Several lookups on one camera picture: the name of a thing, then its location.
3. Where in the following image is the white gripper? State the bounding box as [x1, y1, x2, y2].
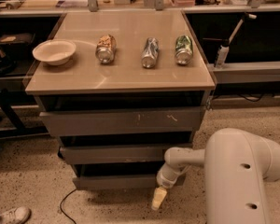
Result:
[151, 163, 186, 211]

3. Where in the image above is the grey bottom drawer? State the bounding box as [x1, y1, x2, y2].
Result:
[72, 163, 187, 191]

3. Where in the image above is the grey drawer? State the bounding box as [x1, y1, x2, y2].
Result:
[61, 143, 190, 164]
[40, 106, 205, 136]
[72, 163, 187, 191]

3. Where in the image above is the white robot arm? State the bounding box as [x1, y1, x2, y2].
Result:
[151, 128, 280, 224]

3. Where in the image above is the grey middle drawer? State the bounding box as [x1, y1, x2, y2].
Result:
[61, 143, 190, 164]

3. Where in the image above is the grey drawer cabinet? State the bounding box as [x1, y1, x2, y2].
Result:
[25, 9, 217, 191]

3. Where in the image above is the grey top drawer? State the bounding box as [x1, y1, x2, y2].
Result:
[40, 106, 205, 136]

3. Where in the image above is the silver blue soda can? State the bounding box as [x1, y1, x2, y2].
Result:
[141, 37, 159, 69]

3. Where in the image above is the white sneaker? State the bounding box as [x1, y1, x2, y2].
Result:
[0, 206, 31, 224]

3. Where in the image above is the green soda can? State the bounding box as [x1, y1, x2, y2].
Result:
[175, 35, 193, 65]

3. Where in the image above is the brown patterned soda can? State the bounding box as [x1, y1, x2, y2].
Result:
[95, 35, 117, 63]

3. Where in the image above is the white bowl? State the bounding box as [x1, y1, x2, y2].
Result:
[33, 39, 77, 66]

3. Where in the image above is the black office chair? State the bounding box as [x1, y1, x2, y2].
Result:
[0, 21, 49, 154]

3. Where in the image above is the black floor cable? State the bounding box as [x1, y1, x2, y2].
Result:
[59, 188, 78, 224]

